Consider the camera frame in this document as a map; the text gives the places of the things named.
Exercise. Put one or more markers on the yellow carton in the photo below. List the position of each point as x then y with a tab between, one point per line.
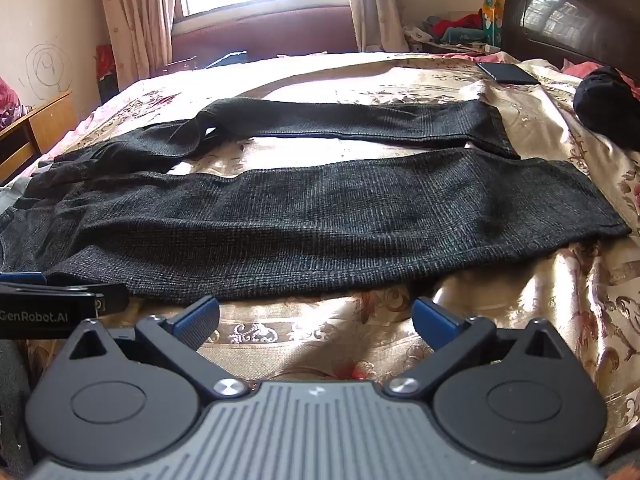
492	10

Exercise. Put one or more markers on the dark wooden headboard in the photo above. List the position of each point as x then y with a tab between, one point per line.
575	20

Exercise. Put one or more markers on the pink crumpled cloth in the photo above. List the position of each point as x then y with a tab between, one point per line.
10	105

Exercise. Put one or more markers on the pile of colourful clothes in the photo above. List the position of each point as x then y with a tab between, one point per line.
455	30

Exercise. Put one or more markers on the coral pink garment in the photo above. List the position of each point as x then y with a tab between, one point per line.
582	67

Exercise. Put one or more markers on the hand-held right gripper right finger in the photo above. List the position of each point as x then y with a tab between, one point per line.
435	322

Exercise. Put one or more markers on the pink floral bedsheet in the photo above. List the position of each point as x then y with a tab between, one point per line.
85	130

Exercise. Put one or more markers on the blue and black bag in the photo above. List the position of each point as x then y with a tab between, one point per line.
230	57

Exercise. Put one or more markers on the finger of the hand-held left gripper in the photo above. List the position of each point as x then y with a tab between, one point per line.
22	278

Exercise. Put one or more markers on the beige patterned curtain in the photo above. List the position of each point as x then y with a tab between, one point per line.
135	15
375	5

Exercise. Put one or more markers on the dark grey pants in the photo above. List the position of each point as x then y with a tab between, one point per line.
300	220

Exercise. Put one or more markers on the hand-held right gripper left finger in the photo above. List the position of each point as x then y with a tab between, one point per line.
197	322

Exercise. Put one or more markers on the gold floral satin bedspread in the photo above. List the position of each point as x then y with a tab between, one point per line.
310	325

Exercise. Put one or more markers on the dark wooden stand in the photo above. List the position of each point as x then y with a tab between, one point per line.
175	66

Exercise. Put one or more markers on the wooden side cabinet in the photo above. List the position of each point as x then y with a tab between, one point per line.
45	120

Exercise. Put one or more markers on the maroon upholstered window bench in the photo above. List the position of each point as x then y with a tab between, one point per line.
280	30

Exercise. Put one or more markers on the red wall hanging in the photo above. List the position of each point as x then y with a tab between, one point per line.
105	60

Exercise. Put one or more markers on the black clothing bundle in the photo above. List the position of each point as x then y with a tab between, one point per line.
605	105

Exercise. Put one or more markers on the black smartphone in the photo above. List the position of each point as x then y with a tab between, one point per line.
507	73

